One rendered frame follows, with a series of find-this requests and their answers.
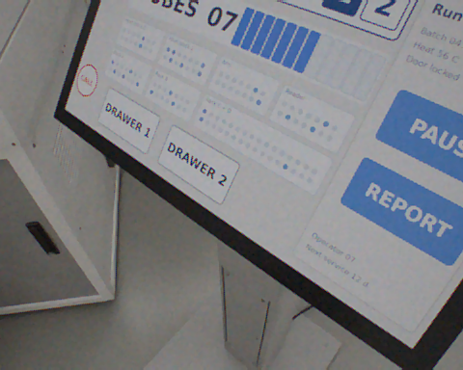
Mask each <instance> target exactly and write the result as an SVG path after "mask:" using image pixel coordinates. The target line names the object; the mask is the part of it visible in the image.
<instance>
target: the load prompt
mask: <svg viewBox="0 0 463 370"><path fill-rule="evenodd" d="M273 1H276V2H280V3H282V4H285V5H287V6H291V7H293V8H296V9H298V10H303V11H306V12H308V13H312V14H317V15H319V16H322V17H324V18H326V19H331V20H333V21H336V22H338V23H339V24H343V25H347V26H349V27H351V28H354V29H356V30H361V31H364V32H366V33H368V34H371V35H372V36H377V37H379V38H381V39H383V40H387V41H390V42H394V43H397V42H398V40H399V37H400V36H401V35H402V32H403V30H404V29H405V27H406V25H407V22H408V20H409V19H410V17H411V15H412V12H413V11H414V9H415V8H416V6H417V5H418V2H419V0H273Z"/></svg>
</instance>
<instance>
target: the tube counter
mask: <svg viewBox="0 0 463 370"><path fill-rule="evenodd" d="M199 35H201V36H205V37H206V38H208V39H210V40H215V41H217V42H221V43H223V44H224V45H226V46H229V47H231V48H233V49H235V50H239V51H241V52H242V53H245V54H248V55H251V56H252V57H254V58H258V59H260V60H261V61H264V62H266V63H269V64H270V65H272V66H276V67H279V68H281V69H283V70H284V71H289V72H290V73H293V74H294V75H296V76H299V77H302V78H304V79H306V80H308V81H309V82H314V83H315V84H317V85H318V86H320V87H324V88H326V89H327V90H330V91H332V92H333V93H338V94H340V95H342V96H344V97H346V98H349V99H351V100H353V101H355V102H357V103H360V104H362V105H365V106H366V103H367V101H368V98H369V97H370V95H371V92H372V91H373V89H374V86H375V85H376V83H377V81H378V79H379V77H380V74H381V73H382V72H383V69H384V67H385V66H386V63H387V62H388V61H389V58H390V56H389V55H388V54H385V53H383V52H381V51H377V50H374V49H372V48H369V47H367V46H365V45H361V44H359V43H357V42H355V41H353V40H347V39H345V38H342V37H340V36H337V35H335V34H331V33H329V32H326V31H324V30H322V29H317V28H315V27H313V26H311V25H309V24H304V23H302V22H299V21H298V20H295V19H290V18H288V17H286V16H284V15H279V14H276V13H273V12H269V11H267V10H265V9H263V8H258V7H255V6H254V5H251V4H246V3H244V2H242V1H237V0H212V1H211V5H210V8H209V10H208V11H207V14H206V16H205V19H204V22H203V25H202V27H201V31H200V33H199Z"/></svg>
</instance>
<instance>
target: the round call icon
mask: <svg viewBox="0 0 463 370"><path fill-rule="evenodd" d="M102 71H103V69H101V68H99V67H97V66H95V65H93V64H91V63H89V62H88V61H86V60H84V59H82V61H81V64H80V68H79V71H78V73H77V76H76V79H75V81H74V86H73V89H72V91H73V92H76V93H77V94H78V95H80V96H82V97H83V98H85V99H87V100H88V101H89V102H91V103H92V102H93V99H94V97H95V89H96V87H97V85H98V82H99V80H100V75H101V72H102Z"/></svg>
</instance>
